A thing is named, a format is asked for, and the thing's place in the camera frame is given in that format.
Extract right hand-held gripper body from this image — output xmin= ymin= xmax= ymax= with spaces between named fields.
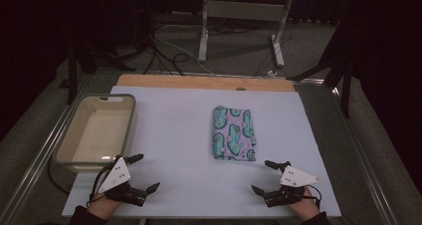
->
xmin=264 ymin=163 xmax=322 ymax=209

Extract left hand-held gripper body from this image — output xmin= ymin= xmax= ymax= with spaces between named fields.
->
xmin=98 ymin=155 xmax=148 ymax=208

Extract beige plastic basin grey rim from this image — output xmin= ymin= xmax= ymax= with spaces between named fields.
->
xmin=53 ymin=93 xmax=137 ymax=173

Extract seahorse print cloth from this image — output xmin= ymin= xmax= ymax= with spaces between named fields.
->
xmin=212 ymin=105 xmax=258 ymax=162

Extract person's right hand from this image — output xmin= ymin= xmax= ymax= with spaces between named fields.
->
xmin=291 ymin=186 xmax=321 ymax=220

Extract person's left hand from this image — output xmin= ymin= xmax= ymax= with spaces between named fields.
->
xmin=87 ymin=193 xmax=122 ymax=221

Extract white table mat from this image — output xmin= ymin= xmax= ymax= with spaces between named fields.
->
xmin=61 ymin=85 xmax=342 ymax=219

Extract wooden board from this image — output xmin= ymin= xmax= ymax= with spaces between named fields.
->
xmin=115 ymin=73 xmax=297 ymax=93

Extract black tripod stand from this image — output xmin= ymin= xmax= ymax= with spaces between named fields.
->
xmin=59 ymin=35 xmax=137 ymax=106
xmin=288 ymin=17 xmax=355 ymax=119

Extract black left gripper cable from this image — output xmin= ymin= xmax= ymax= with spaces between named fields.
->
xmin=87 ymin=163 xmax=117 ymax=207

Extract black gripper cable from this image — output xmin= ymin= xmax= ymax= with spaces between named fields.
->
xmin=87 ymin=163 xmax=117 ymax=207
xmin=307 ymin=184 xmax=323 ymax=210

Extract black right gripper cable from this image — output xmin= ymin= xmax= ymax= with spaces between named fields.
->
xmin=307 ymin=184 xmax=323 ymax=210

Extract black floor cables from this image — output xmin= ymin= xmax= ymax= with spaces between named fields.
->
xmin=140 ymin=35 xmax=191 ymax=78

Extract white floor cable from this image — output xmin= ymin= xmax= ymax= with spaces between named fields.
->
xmin=153 ymin=24 xmax=217 ymax=76

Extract white metal desk frame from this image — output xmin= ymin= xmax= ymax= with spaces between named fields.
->
xmin=197 ymin=0 xmax=297 ymax=69

